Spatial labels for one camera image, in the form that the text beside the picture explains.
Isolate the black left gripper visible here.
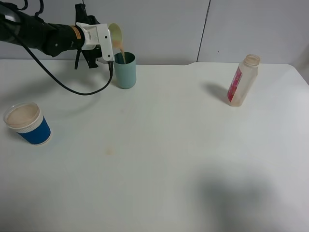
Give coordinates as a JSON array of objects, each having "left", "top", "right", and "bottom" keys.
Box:
[{"left": 75, "top": 3, "right": 101, "bottom": 68}]

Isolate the pale yellow plastic cup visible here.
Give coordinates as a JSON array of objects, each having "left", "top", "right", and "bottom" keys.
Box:
[{"left": 108, "top": 23, "right": 123, "bottom": 50}]

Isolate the clear bottle with pink label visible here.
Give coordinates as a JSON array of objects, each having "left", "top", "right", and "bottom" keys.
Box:
[{"left": 227, "top": 54, "right": 261, "bottom": 106}]

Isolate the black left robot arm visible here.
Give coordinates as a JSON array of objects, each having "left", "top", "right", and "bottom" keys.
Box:
[{"left": 0, "top": 0, "right": 102, "bottom": 69}]

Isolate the teal plastic cup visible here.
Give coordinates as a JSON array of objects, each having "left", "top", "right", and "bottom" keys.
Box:
[{"left": 114, "top": 52, "right": 136, "bottom": 89}]

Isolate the blue paper cup with lid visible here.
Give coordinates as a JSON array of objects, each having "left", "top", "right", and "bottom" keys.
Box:
[{"left": 3, "top": 102, "right": 52, "bottom": 145}]

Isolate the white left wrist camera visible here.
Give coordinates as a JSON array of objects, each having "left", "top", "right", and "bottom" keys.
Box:
[{"left": 76, "top": 22, "right": 114, "bottom": 62}]

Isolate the black left camera cable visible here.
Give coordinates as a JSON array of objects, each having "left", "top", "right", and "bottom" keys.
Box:
[{"left": 0, "top": 14, "right": 114, "bottom": 96}]

